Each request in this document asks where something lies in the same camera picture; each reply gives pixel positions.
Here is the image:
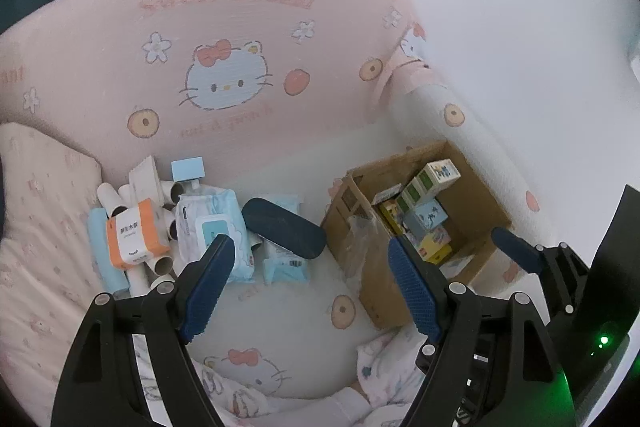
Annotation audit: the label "light blue paper roll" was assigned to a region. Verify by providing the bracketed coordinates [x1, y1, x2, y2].
[88, 207, 130, 297]

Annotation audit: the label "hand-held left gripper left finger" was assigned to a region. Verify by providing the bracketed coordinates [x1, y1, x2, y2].
[50, 234, 237, 427]

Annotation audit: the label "plain white box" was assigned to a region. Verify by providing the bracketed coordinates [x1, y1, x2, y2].
[128, 155, 167, 210]

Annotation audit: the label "pink printed bed bumper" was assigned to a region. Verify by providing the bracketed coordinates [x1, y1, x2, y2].
[0, 0, 436, 188]

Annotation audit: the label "clear plastic bag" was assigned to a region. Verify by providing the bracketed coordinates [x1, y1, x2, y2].
[344, 213, 396, 280]

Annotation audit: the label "white printed bed bumper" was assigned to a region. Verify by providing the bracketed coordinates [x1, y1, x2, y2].
[372, 52, 543, 288]

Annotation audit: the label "small blue box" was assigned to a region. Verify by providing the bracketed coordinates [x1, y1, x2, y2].
[171, 157, 206, 182]

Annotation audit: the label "light blue wipes packet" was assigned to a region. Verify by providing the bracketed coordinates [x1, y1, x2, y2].
[261, 241, 312, 286]
[269, 193, 304, 220]

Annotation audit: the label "orange tissue pack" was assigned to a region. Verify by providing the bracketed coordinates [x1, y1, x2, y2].
[105, 199, 172, 271]

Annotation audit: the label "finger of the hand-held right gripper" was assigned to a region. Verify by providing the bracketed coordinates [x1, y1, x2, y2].
[491, 227, 591, 315]

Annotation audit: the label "denim glasses case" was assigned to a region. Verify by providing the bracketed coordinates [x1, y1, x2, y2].
[241, 197, 327, 261]

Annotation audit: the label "yellow carton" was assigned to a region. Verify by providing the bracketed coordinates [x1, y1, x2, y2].
[415, 227, 453, 264]

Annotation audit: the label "person's patterned pajama legs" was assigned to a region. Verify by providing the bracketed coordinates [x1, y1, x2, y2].
[132, 324, 436, 427]

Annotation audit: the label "green carton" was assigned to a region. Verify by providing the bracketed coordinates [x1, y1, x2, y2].
[400, 179, 438, 210]

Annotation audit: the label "brown cardboard box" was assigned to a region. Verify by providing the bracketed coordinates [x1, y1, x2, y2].
[320, 139, 514, 330]

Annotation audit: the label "yellow packet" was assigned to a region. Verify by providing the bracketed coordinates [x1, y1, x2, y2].
[377, 199, 407, 235]

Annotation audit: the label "large wet wipes pack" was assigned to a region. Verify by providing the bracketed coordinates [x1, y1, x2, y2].
[174, 187, 257, 284]

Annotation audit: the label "white blue flat packet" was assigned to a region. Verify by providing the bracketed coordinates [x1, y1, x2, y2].
[440, 254, 476, 278]

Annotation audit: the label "pink floral pillow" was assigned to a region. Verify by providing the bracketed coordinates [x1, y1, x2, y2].
[0, 122, 106, 413]

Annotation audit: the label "pile of white paper tubes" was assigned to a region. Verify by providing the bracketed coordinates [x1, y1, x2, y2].
[96, 179, 193, 293]

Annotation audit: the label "light blue ink-print box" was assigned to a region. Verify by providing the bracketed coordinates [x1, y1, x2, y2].
[402, 199, 448, 235]

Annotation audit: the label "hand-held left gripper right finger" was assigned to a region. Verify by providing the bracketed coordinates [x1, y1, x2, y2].
[387, 236, 576, 427]

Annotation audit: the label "white green cartoon box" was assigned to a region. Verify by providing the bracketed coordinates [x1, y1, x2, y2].
[417, 160, 460, 188]

